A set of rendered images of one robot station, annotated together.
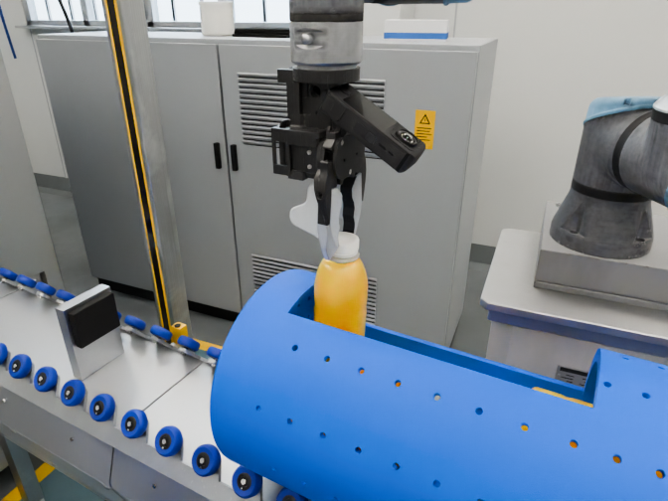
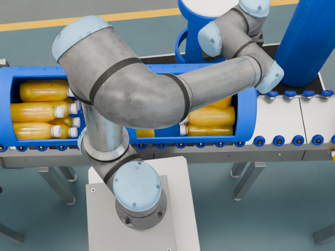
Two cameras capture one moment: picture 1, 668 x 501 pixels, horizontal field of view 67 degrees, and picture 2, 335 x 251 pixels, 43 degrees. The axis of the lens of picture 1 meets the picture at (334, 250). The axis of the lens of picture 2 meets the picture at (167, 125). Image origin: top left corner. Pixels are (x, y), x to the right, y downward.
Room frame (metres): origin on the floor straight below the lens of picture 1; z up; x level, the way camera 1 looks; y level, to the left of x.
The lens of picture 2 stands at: (1.04, -0.53, 2.45)
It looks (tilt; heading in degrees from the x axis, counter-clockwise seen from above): 66 degrees down; 148
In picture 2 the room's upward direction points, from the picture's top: 2 degrees clockwise
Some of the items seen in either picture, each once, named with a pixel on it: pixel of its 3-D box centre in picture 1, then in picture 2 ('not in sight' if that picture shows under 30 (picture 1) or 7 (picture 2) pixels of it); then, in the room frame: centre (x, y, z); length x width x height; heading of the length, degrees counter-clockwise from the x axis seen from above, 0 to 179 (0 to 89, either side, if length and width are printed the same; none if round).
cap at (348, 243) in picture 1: (342, 245); not in sight; (0.55, -0.01, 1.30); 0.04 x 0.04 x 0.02
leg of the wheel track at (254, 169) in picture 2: not in sight; (247, 181); (0.72, 0.17, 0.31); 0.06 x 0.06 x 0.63; 61
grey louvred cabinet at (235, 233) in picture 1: (257, 187); not in sight; (2.50, 0.39, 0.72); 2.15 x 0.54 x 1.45; 67
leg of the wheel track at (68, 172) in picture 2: not in sight; (61, 160); (0.13, -0.62, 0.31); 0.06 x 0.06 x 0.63; 61
